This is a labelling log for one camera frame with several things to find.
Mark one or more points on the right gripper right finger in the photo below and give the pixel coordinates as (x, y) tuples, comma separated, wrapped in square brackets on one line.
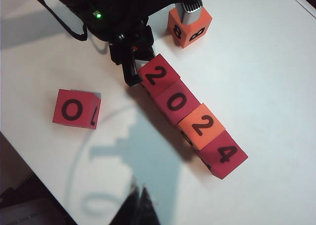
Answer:
[(148, 210)]

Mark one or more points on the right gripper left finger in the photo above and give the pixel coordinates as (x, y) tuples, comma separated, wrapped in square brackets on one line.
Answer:
[(130, 207)]

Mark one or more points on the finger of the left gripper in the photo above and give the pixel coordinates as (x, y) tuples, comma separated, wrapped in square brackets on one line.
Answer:
[(130, 74), (143, 62)]

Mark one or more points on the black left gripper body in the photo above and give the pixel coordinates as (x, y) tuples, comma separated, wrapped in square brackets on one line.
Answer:
[(133, 44)]

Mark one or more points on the pink block with number five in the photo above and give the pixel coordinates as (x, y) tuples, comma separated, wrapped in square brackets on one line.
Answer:
[(158, 74)]

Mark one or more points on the pink block with tree print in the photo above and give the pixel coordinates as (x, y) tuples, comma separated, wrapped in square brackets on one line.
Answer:
[(176, 101)]

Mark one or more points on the orange block with letter Q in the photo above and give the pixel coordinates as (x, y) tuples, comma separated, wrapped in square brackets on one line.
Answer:
[(202, 126)]

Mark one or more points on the pink block with letter Y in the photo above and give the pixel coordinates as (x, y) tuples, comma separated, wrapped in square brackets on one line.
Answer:
[(227, 153)]

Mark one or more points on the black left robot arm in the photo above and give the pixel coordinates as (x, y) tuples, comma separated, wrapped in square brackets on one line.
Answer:
[(123, 7)]

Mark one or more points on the orange block with number eight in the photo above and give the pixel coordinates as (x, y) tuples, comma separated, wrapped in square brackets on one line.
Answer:
[(195, 34)]

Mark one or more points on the pink block with rabbit print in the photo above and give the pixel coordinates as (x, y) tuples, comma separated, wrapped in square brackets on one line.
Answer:
[(74, 108)]

